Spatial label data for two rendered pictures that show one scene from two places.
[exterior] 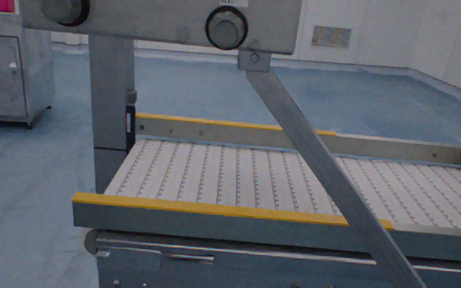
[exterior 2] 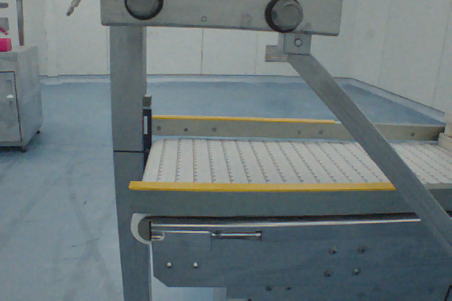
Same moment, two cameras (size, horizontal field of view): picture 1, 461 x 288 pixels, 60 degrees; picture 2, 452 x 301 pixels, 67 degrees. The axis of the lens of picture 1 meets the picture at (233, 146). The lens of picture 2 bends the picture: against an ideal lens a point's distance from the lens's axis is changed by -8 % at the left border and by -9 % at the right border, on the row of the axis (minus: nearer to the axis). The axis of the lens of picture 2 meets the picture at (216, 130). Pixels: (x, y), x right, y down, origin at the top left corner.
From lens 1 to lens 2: 10 cm
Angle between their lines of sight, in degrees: 6
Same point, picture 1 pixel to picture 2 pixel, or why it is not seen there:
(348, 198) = (389, 159)
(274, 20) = (323, 6)
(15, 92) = (11, 120)
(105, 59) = (123, 68)
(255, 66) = (299, 49)
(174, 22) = (237, 10)
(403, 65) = (344, 75)
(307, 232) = (345, 200)
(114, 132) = (131, 135)
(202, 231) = (252, 208)
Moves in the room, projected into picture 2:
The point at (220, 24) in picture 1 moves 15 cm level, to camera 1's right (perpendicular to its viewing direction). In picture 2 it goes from (286, 7) to (445, 24)
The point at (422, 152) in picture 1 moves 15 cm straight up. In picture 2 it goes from (403, 132) to (417, 58)
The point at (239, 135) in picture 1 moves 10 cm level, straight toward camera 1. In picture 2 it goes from (249, 129) to (257, 148)
